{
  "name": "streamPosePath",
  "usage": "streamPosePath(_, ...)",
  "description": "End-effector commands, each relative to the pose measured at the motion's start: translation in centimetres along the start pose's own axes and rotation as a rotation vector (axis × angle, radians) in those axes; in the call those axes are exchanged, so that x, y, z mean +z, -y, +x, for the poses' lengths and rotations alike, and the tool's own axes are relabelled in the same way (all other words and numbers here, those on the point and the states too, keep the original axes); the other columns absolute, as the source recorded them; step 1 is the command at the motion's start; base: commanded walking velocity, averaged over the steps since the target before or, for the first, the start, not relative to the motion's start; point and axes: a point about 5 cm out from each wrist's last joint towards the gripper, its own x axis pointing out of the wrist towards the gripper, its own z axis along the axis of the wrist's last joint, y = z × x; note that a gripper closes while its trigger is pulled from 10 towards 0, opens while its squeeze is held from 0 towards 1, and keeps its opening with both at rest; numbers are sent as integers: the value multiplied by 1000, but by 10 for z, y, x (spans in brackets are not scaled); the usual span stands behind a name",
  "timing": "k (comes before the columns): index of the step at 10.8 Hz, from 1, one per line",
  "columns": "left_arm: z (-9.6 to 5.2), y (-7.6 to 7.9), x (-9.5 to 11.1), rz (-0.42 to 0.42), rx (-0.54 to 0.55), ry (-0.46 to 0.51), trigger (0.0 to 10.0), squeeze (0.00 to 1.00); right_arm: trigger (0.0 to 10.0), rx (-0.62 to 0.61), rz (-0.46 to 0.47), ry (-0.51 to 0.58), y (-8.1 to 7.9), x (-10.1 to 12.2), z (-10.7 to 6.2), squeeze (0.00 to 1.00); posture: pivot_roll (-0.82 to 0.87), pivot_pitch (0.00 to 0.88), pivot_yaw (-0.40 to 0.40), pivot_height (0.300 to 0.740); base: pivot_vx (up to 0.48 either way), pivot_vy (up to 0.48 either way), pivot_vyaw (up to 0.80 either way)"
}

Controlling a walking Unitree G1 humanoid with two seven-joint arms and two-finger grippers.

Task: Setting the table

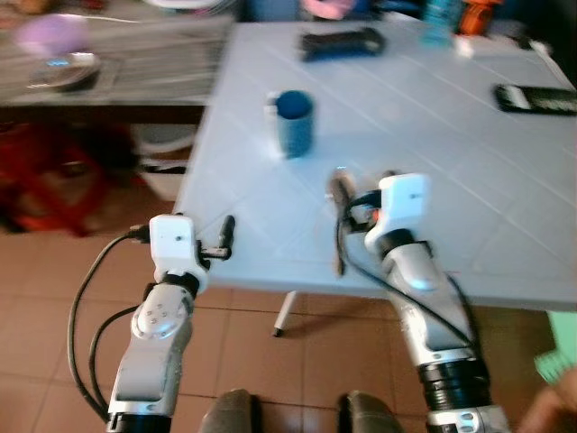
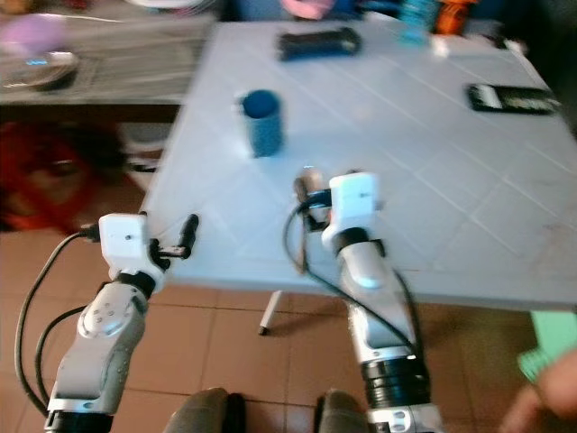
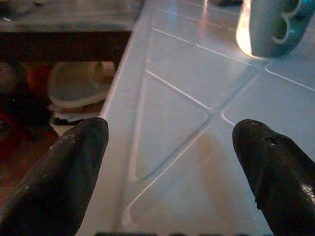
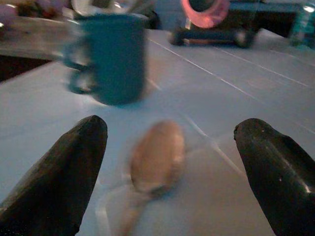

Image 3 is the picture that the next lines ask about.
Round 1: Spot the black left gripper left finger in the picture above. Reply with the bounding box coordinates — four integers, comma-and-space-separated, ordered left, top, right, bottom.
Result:
0, 117, 109, 236

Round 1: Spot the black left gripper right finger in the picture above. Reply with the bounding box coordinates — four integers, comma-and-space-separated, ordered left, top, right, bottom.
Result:
232, 118, 315, 236

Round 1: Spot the white fluffy slipper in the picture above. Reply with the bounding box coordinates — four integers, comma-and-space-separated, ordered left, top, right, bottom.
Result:
47, 61, 116, 109

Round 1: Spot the white plastic storage box lid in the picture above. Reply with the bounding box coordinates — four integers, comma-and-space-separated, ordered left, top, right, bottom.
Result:
78, 0, 315, 236

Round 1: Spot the dark wooden table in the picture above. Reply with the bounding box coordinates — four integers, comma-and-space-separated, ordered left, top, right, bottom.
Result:
0, 0, 146, 63

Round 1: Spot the light blue ceramic mug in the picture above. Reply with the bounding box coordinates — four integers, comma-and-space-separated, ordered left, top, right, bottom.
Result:
249, 0, 315, 59

